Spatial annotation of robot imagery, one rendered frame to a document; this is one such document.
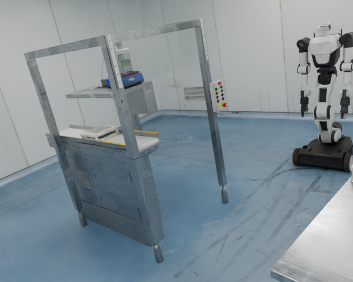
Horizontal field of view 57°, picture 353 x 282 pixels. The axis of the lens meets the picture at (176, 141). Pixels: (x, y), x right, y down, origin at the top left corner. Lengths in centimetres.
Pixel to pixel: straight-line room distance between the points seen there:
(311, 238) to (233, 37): 479
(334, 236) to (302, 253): 15
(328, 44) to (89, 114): 416
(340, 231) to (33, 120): 494
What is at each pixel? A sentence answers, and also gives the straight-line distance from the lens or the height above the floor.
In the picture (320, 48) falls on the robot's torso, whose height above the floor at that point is 126.
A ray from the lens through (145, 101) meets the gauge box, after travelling 240.
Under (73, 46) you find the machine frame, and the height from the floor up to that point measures 172.
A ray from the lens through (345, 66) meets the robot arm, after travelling 365.
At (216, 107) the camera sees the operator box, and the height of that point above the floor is 100.
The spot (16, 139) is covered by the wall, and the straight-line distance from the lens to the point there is 555.
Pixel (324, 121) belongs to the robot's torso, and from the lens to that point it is 375.
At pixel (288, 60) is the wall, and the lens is 545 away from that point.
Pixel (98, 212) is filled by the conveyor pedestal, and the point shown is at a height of 15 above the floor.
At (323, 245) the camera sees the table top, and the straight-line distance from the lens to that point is 132.
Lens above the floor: 170
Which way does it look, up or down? 19 degrees down
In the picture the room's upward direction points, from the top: 11 degrees counter-clockwise
